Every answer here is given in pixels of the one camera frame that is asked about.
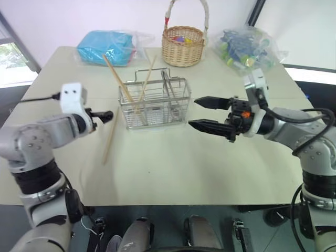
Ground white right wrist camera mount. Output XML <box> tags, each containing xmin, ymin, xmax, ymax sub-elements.
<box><xmin>243</xmin><ymin>68</ymin><xmax>270</xmax><ymax>139</ymax></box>

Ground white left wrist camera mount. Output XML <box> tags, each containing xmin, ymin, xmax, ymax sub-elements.
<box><xmin>59</xmin><ymin>82</ymin><xmax>97</xmax><ymax>134</ymax></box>

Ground wicker basket with handle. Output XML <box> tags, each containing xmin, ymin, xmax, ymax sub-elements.
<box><xmin>161</xmin><ymin>0</ymin><xmax>211</xmax><ymax>68</ymax></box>

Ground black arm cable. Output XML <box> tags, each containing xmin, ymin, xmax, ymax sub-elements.
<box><xmin>19</xmin><ymin>93</ymin><xmax>62</xmax><ymax>103</ymax></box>
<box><xmin>256</xmin><ymin>89</ymin><xmax>336</xmax><ymax>155</ymax></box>

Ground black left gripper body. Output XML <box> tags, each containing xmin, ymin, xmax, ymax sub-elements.
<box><xmin>85</xmin><ymin>107</ymin><xmax>100</xmax><ymax>131</ymax></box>

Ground metal spoon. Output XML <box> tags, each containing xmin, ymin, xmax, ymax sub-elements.
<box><xmin>160</xmin><ymin>70</ymin><xmax>182</xmax><ymax>119</ymax></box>

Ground grey window frame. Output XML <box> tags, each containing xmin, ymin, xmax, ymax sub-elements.
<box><xmin>0</xmin><ymin>9</ymin><xmax>42</xmax><ymax>74</ymax></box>

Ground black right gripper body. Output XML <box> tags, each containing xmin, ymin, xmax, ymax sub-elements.
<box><xmin>224</xmin><ymin>96</ymin><xmax>257</xmax><ymax>138</ymax></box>

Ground grey rounded robot leg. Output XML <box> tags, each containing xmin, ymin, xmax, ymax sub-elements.
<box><xmin>121</xmin><ymin>216</ymin><xmax>155</xmax><ymax>252</ymax></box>
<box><xmin>183</xmin><ymin>214</ymin><xmax>224</xmax><ymax>249</ymax></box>

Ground colourful small toys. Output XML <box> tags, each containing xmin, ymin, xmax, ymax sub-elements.
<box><xmin>171</xmin><ymin>35</ymin><xmax>193</xmax><ymax>44</ymax></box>

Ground blue cloth in plastic bag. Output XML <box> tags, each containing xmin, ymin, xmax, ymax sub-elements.
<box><xmin>75</xmin><ymin>29</ymin><xmax>156</xmax><ymax>68</ymax></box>

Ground wooden chopstick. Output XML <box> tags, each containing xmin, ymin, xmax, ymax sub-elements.
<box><xmin>102</xmin><ymin>107</ymin><xmax>120</xmax><ymax>165</ymax></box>
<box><xmin>134</xmin><ymin>55</ymin><xmax>158</xmax><ymax>114</ymax></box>
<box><xmin>102</xmin><ymin>54</ymin><xmax>146</xmax><ymax>124</ymax></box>

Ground metal wire basket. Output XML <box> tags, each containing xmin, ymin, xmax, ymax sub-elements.
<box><xmin>118</xmin><ymin>67</ymin><xmax>193</xmax><ymax>131</ymax></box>

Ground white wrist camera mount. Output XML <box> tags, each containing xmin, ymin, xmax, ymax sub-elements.
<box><xmin>59</xmin><ymin>82</ymin><xmax>97</xmax><ymax>134</ymax></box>
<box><xmin>243</xmin><ymin>68</ymin><xmax>270</xmax><ymax>139</ymax></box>

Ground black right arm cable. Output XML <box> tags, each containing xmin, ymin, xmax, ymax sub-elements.
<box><xmin>256</xmin><ymin>89</ymin><xmax>336</xmax><ymax>155</ymax></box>

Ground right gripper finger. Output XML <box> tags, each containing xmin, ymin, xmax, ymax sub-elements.
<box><xmin>188</xmin><ymin>119</ymin><xmax>236</xmax><ymax>143</ymax></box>
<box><xmin>194</xmin><ymin>96</ymin><xmax>232</xmax><ymax>111</ymax></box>

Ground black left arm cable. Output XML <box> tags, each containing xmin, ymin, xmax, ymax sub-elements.
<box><xmin>19</xmin><ymin>93</ymin><xmax>62</xmax><ymax>103</ymax></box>

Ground plastic bag of colourful clips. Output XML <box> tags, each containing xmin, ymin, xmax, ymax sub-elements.
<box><xmin>209</xmin><ymin>24</ymin><xmax>290</xmax><ymax>77</ymax></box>

